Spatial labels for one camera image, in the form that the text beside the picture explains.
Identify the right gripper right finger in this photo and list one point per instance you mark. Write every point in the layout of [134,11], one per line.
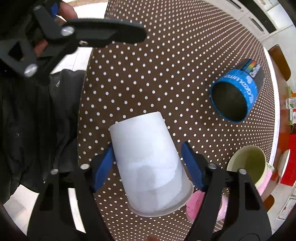
[246,218]

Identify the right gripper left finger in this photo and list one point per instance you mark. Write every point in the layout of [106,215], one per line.
[52,218]

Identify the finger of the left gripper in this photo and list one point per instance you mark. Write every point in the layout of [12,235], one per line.
[98,33]

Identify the white paper cup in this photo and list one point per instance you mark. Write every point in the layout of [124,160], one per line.
[149,165]

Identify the pink green cup stack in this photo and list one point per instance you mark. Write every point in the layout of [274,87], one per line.
[269,173]

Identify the pink paper cup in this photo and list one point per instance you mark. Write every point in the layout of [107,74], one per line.
[199,204]

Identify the beige green cup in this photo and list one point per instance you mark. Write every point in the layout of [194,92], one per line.
[253,160]

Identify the blue black printed cup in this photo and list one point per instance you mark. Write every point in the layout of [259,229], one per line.
[234,94]

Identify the person's thumb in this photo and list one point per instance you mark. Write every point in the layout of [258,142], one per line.
[65,12]

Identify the right brown wooden chair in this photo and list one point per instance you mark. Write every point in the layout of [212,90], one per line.
[269,202]

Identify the brown wooden chair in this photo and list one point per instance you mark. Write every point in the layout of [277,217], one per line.
[269,202]
[279,58]

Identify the grey jacket on chair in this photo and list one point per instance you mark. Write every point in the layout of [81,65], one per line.
[38,129]

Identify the red gift bag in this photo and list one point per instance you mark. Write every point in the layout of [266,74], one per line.
[288,177]

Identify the white ceramic bowl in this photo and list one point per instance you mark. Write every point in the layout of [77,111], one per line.
[283,164]

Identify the brown polka dot tablecloth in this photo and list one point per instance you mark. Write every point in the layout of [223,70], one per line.
[189,44]

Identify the green tray with items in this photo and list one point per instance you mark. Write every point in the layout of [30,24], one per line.
[290,105]

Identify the left brown wooden chair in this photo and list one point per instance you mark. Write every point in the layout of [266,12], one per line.
[279,58]

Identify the white black sideboard cabinet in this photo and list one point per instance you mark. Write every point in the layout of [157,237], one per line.
[252,17]

